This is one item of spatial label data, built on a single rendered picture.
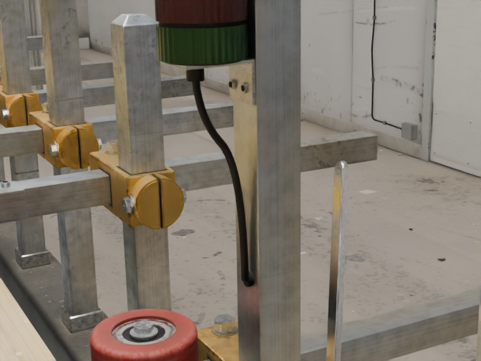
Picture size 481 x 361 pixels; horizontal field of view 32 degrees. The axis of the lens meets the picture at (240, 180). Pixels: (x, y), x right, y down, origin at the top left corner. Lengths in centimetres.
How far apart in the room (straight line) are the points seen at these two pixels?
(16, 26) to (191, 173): 48
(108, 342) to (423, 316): 29
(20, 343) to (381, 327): 30
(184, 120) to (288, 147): 57
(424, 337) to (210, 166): 29
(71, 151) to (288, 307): 47
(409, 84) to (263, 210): 414
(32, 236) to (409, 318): 73
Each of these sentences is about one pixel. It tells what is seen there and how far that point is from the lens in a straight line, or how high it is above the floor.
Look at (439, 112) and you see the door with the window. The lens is 455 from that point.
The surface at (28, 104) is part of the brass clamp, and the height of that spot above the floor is 96.
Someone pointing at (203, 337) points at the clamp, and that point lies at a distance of 71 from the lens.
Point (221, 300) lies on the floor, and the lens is 291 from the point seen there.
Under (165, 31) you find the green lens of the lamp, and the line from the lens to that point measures 55.
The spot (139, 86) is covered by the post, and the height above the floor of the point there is 105.
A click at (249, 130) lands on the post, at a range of 58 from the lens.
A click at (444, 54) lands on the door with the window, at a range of 449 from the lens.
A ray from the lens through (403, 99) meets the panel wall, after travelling 476.
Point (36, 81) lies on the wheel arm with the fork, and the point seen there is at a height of 94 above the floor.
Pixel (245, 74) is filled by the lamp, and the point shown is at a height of 110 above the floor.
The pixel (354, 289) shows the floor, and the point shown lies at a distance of 300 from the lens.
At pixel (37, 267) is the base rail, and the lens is 136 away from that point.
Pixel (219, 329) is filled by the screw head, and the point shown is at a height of 88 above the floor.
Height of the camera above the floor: 119
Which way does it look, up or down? 16 degrees down
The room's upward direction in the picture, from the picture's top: 1 degrees counter-clockwise
